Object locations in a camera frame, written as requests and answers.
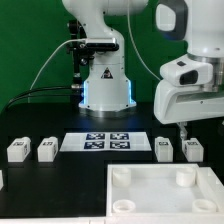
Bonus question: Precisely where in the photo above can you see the white tag sheet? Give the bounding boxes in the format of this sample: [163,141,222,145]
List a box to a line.
[60,132,151,152]

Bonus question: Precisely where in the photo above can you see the white square table top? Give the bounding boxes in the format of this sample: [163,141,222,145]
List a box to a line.
[106,164,224,224]

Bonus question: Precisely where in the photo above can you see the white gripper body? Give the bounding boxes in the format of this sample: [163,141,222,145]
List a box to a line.
[154,80,224,124]

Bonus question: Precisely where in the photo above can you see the white block left edge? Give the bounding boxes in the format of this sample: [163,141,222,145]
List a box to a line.
[0,170,4,191]

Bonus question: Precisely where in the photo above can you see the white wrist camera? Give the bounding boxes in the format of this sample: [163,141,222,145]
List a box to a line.
[160,59,213,87]

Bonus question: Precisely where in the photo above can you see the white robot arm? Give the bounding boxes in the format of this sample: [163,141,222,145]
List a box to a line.
[62,0,224,134]

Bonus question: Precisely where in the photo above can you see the black cables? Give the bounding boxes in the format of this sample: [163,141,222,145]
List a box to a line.
[0,85,83,114]

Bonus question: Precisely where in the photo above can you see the white cable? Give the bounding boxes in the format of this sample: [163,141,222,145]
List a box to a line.
[27,38,88,103]

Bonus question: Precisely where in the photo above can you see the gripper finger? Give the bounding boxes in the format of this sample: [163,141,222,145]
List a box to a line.
[177,122,188,144]

